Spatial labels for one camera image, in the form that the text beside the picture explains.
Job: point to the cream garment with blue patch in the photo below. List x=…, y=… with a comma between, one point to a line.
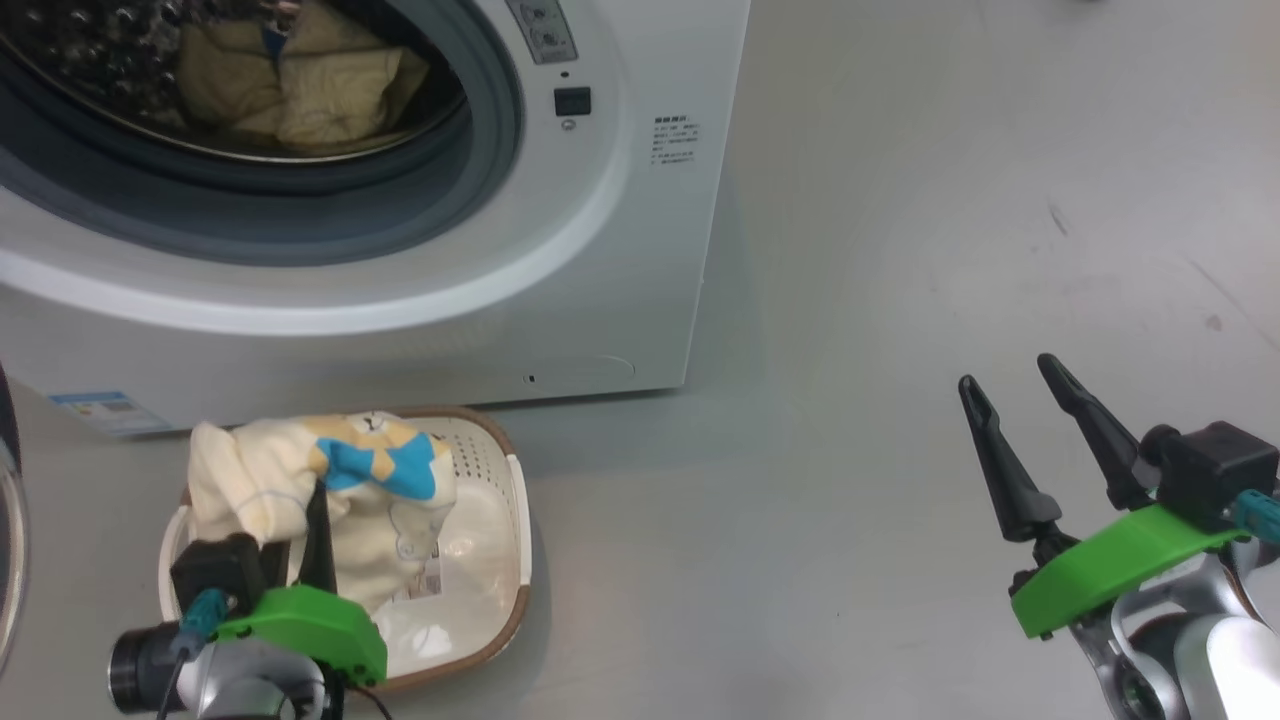
x=320, y=90

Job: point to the grey strip instruction label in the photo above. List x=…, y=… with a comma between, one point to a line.
x=545, y=30

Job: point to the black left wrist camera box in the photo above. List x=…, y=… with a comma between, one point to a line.
x=215, y=570

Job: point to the washing machine drum with laundry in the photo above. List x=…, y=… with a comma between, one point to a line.
x=100, y=70

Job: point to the paper product label in basket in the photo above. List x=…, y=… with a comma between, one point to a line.
x=425, y=575

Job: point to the cream garment blue yellow print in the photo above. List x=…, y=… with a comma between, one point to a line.
x=260, y=470

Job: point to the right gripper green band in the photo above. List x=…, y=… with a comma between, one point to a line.
x=1110, y=570

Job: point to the cream perforated laundry basket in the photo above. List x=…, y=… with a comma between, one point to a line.
x=500, y=600

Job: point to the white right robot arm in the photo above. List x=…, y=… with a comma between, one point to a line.
x=1230, y=670

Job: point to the blue energy label sticker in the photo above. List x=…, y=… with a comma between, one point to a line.
x=110, y=412

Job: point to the white front-load washing machine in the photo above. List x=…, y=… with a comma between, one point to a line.
x=400, y=350

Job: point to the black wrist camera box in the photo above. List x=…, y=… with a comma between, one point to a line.
x=1210, y=470
x=215, y=570

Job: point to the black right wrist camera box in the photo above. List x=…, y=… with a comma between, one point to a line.
x=1210, y=470

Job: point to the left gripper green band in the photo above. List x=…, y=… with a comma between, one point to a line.
x=300, y=630

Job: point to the black door lock socket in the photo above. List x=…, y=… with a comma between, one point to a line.
x=573, y=101

